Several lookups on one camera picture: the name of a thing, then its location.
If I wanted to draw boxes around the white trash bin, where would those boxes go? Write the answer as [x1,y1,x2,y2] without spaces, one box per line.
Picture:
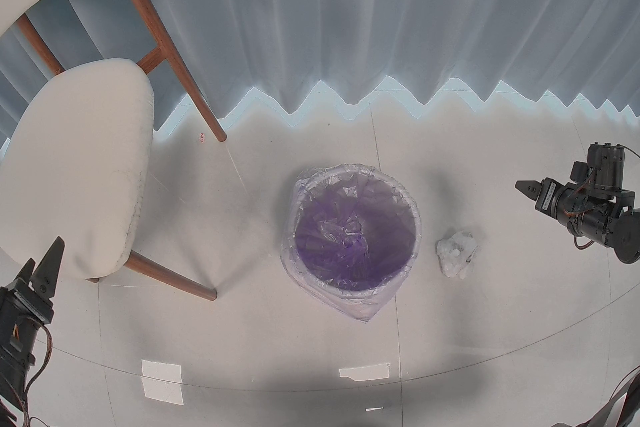
[290,167,422,303]

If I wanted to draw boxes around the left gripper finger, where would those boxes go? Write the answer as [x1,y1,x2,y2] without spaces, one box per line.
[27,236,66,312]
[2,257,37,296]

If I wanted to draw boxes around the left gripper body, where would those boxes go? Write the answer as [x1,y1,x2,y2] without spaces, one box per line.
[0,287,55,381]

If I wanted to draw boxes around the pale blue curtain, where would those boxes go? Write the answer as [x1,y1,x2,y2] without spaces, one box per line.
[0,0,640,150]

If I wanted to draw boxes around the white paper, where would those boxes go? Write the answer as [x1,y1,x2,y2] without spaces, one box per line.
[436,230,480,279]

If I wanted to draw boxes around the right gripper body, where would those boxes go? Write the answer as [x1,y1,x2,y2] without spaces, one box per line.
[534,177,601,236]

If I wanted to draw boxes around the purple plastic bag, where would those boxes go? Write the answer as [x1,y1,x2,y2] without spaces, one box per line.
[281,163,422,325]

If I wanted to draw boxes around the cream chair with wooden legs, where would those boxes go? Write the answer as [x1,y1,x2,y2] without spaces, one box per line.
[0,0,228,302]

